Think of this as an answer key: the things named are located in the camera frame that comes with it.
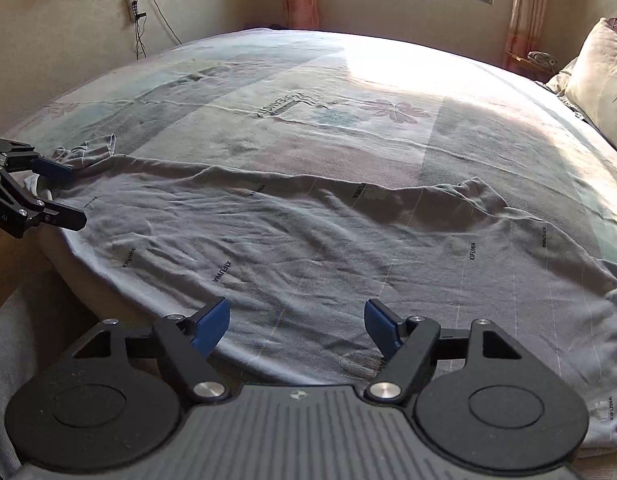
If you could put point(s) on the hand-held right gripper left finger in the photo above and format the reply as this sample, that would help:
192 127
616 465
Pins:
211 325

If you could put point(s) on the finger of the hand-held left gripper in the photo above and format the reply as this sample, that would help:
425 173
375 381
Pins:
56 170
63 217

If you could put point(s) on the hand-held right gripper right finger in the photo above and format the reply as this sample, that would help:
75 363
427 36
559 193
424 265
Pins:
383 327

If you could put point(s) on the grey pants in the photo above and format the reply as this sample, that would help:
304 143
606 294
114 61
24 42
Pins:
288 260

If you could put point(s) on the white power strip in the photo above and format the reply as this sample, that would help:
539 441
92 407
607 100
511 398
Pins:
132 9

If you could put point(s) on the bed with patterned sheet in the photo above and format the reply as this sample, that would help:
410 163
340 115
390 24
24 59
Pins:
238 85

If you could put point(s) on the wooden nightstand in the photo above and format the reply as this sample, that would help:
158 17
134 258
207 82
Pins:
518 62

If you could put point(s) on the flat beige pillow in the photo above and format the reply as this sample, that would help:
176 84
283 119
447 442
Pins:
561 77

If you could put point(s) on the grey-green object on nightstand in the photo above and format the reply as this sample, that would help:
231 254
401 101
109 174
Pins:
542 59

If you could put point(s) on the beige printed pillow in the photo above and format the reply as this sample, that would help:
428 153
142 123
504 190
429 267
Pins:
598 85

